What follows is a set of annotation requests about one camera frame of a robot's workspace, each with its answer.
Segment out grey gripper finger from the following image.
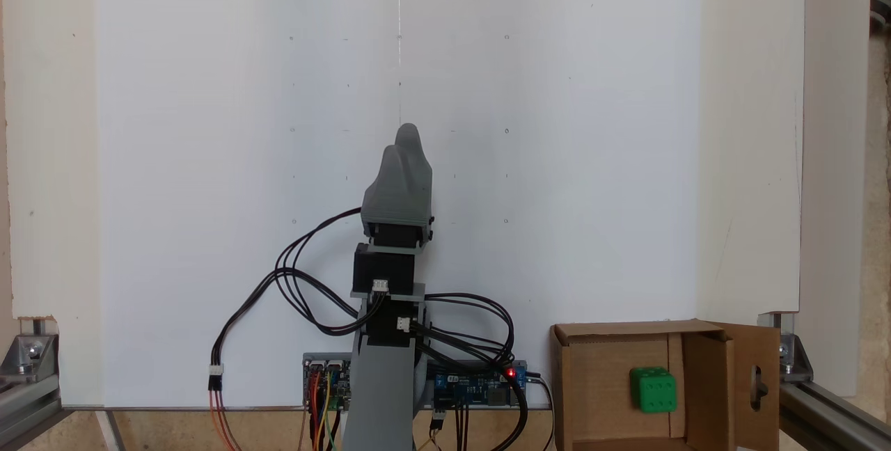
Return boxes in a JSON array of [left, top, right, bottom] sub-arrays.
[[395, 123, 434, 191], [372, 147, 405, 192]]

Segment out green dice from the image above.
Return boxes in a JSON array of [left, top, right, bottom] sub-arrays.
[[630, 366, 677, 413]]

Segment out white paper sheet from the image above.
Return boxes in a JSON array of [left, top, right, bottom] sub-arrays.
[[94, 0, 402, 410], [398, 0, 701, 409]]

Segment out green circuit board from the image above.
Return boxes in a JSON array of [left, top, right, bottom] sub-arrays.
[[303, 354, 353, 411]]

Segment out blue circuit board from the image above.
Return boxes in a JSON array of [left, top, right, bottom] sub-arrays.
[[426, 361, 528, 409]]

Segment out brown cardboard box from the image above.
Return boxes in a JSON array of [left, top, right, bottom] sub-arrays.
[[550, 319, 782, 451]]

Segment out black looped servo cable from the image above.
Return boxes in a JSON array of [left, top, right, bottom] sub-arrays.
[[273, 207, 384, 338]]

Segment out black servo cable bundle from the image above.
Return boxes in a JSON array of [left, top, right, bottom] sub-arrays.
[[411, 291, 533, 451]]

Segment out black cable with white connector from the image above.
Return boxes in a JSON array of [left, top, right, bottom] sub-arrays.
[[207, 269, 363, 392]]

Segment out coloured jumper wires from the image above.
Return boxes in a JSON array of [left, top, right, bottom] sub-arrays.
[[305, 366, 343, 451]]

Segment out orange and red wires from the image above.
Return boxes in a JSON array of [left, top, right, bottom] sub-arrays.
[[209, 388, 242, 451]]

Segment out metal corner bracket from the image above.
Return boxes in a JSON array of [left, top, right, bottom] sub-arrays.
[[0, 317, 61, 386], [757, 312, 814, 383]]

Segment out aluminium frame post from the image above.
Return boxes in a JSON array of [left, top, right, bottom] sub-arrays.
[[778, 378, 891, 451], [0, 367, 65, 451]]

